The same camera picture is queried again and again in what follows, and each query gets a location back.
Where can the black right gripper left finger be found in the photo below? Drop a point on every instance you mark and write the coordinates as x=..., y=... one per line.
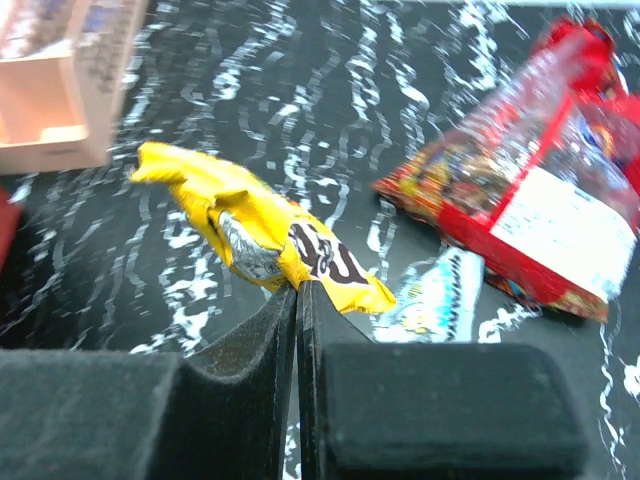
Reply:
x=220, y=414

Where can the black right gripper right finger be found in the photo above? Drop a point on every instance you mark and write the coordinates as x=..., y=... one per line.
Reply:
x=428, y=411

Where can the silver Himalaya snack packet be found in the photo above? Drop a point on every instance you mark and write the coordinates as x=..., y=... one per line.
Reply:
x=436, y=300

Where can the yellow M&M's packet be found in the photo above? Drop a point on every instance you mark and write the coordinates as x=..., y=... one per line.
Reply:
x=259, y=234

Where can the large red candy bag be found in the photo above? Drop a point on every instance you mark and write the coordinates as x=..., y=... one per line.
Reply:
x=541, y=179

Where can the red brown paper bag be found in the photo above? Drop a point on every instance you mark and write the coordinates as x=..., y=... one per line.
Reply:
x=9, y=219

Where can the peach plastic desk organizer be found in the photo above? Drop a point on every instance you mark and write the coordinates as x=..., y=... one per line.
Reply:
x=62, y=70

